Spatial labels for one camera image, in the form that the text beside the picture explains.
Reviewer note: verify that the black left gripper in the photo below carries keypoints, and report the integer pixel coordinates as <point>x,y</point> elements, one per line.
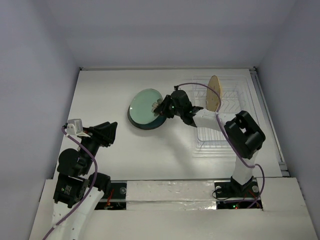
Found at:
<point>108,133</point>

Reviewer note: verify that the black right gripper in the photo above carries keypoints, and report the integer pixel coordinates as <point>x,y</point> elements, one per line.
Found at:
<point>167,106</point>

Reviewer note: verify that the dark teal brown-rimmed plate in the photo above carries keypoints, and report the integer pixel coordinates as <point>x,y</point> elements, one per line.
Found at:
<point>160,120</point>

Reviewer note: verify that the light green plate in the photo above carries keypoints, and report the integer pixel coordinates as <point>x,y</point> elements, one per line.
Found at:
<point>142,106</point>

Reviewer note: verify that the yellow cream plate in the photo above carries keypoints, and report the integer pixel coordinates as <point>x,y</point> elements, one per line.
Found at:
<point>213,93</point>

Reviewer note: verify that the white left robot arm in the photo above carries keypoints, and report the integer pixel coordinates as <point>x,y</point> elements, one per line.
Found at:
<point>79,186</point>

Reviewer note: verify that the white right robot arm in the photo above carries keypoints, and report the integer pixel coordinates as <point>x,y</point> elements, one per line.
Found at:
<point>240,130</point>

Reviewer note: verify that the white foam strip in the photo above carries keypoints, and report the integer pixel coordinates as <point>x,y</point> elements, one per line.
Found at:
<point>170,195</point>

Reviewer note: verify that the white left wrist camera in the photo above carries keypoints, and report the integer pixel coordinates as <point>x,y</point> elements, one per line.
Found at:
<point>74,127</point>

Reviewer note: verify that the aluminium table edge rail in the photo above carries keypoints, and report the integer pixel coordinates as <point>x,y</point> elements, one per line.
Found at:
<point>269,123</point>

